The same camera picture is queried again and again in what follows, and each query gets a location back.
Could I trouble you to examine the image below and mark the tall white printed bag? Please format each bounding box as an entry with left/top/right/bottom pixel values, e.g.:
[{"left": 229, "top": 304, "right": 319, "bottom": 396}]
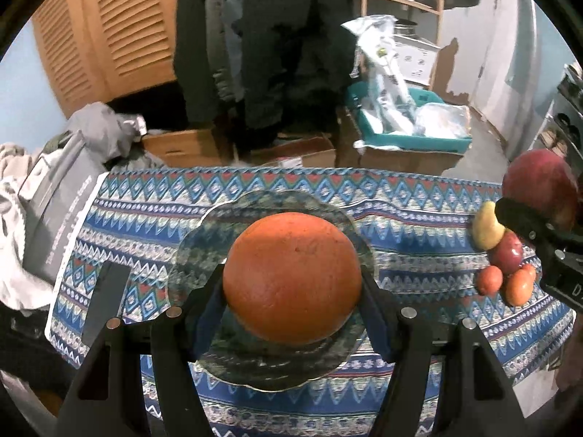
[{"left": 341, "top": 15, "right": 417, "bottom": 135}]

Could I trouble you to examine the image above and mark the grey garment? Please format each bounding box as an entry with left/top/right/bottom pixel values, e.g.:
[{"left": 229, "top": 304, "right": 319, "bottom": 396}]
[{"left": 64, "top": 102, "right": 151, "bottom": 169}]

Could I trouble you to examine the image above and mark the clear plastic bag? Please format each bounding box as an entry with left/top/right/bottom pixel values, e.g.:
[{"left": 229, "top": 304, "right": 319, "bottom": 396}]
[{"left": 412, "top": 102, "right": 472, "bottom": 139}]

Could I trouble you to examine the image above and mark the black hanging coat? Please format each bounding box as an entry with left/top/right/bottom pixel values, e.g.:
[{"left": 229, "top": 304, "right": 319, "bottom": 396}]
[{"left": 237, "top": 0, "right": 358, "bottom": 155}]

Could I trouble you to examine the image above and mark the grey box with white print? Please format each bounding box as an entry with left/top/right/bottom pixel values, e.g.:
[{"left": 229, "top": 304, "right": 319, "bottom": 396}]
[{"left": 22, "top": 130, "right": 109, "bottom": 283}]

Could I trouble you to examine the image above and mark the teal plastic basket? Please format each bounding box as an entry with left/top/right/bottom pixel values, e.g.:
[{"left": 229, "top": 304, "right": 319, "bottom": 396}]
[{"left": 345, "top": 83, "right": 473, "bottom": 153}]

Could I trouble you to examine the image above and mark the dark red plum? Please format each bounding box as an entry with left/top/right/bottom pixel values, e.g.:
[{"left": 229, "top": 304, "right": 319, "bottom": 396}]
[{"left": 489, "top": 230, "right": 524, "bottom": 276}]

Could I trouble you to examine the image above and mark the white towel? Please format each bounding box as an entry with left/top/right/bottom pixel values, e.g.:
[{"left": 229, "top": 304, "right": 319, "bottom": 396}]
[{"left": 0, "top": 143, "right": 55, "bottom": 315}]

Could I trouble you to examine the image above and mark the white patterned cabinet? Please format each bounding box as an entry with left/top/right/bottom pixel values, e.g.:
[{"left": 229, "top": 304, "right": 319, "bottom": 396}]
[{"left": 394, "top": 34, "right": 440, "bottom": 87}]

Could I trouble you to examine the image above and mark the yellow fruit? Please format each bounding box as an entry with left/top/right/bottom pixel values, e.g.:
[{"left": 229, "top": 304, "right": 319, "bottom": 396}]
[{"left": 471, "top": 201, "right": 506, "bottom": 251}]

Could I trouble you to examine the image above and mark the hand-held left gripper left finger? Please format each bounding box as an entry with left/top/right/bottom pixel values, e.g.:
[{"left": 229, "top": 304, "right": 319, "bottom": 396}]
[{"left": 52, "top": 259, "right": 238, "bottom": 437}]

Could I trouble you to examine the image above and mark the blue patterned tablecloth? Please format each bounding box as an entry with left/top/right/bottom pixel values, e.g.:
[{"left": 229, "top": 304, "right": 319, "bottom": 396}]
[{"left": 46, "top": 167, "right": 575, "bottom": 437}]

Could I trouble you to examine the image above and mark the small tangerine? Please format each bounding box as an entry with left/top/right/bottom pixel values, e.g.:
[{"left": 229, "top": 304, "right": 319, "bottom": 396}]
[
  {"left": 477, "top": 265, "right": 504, "bottom": 296},
  {"left": 505, "top": 264, "right": 537, "bottom": 307}
]

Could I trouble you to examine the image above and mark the wooden shelf rack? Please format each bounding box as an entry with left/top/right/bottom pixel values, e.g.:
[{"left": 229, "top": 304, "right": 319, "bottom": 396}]
[{"left": 361, "top": 0, "right": 446, "bottom": 87}]

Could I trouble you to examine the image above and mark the shoe rack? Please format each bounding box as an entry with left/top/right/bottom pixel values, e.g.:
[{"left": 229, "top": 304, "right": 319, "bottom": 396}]
[{"left": 537, "top": 64, "right": 583, "bottom": 160}]

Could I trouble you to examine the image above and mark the dark grey hanging jacket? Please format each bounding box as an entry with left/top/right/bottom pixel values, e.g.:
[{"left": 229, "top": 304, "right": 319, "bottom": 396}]
[{"left": 173, "top": 0, "right": 247, "bottom": 125}]

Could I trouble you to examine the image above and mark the scalloped glass plate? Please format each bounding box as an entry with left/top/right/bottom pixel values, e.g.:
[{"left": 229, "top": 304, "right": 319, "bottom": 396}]
[{"left": 168, "top": 190, "right": 379, "bottom": 392}]

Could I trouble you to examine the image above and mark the open flat cardboard box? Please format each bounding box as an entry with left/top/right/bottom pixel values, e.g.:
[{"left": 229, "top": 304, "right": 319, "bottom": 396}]
[{"left": 250, "top": 134, "right": 338, "bottom": 169}]

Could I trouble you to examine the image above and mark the large orange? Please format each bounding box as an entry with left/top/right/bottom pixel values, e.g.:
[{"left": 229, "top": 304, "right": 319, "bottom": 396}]
[{"left": 222, "top": 212, "right": 364, "bottom": 346}]

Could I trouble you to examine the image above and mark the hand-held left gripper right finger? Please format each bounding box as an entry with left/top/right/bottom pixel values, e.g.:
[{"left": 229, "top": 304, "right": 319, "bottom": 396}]
[{"left": 359, "top": 274, "right": 529, "bottom": 437}]

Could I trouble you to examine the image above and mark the large cardboard box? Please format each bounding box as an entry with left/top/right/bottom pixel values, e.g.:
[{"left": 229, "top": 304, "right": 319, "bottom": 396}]
[{"left": 337, "top": 109, "right": 465, "bottom": 177}]

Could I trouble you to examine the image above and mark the wooden louvered closet door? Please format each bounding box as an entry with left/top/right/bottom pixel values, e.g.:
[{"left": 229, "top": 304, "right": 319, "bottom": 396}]
[
  {"left": 30, "top": 0, "right": 106, "bottom": 119},
  {"left": 79, "top": 0, "right": 183, "bottom": 97}
]

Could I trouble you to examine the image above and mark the large red apple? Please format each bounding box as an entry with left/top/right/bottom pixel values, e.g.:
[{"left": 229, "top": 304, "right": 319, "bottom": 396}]
[{"left": 502, "top": 149, "right": 580, "bottom": 233}]

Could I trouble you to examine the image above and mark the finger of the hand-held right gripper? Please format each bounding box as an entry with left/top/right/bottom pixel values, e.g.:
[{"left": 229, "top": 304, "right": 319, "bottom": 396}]
[{"left": 494, "top": 197, "right": 583, "bottom": 249}]

